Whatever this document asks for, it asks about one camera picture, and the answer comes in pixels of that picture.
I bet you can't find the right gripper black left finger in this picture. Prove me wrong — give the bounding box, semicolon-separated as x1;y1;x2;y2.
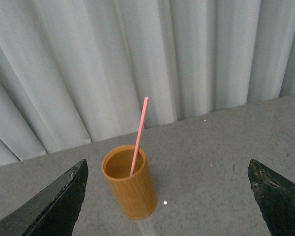
0;159;88;236

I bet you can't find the white pleated curtain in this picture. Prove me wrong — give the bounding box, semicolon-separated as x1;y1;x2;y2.
0;0;295;166

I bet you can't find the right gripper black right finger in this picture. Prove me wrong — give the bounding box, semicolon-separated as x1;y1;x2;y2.
247;159;295;236

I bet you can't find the bamboo chopstick holder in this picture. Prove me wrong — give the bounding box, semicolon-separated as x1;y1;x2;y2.
101;145;157;220

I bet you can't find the pink chopstick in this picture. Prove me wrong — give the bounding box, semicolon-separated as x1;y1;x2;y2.
130;96;149;176

